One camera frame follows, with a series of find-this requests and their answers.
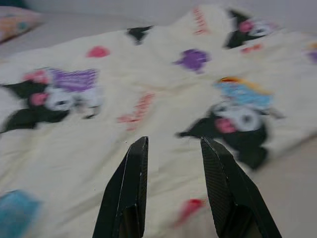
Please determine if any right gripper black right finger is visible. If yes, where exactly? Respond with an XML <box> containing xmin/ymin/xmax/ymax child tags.
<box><xmin>200</xmin><ymin>136</ymin><xmax>283</xmax><ymax>238</ymax></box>

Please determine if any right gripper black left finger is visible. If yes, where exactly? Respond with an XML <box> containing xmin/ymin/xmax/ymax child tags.
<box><xmin>93</xmin><ymin>135</ymin><xmax>150</xmax><ymax>238</ymax></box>

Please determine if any cream cartoon print quilt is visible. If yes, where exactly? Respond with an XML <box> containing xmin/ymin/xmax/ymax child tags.
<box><xmin>0</xmin><ymin>4</ymin><xmax>317</xmax><ymax>238</ymax></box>

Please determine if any pink patterned pillow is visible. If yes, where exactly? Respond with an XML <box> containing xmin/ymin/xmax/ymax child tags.
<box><xmin>0</xmin><ymin>6</ymin><xmax>45</xmax><ymax>45</ymax></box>

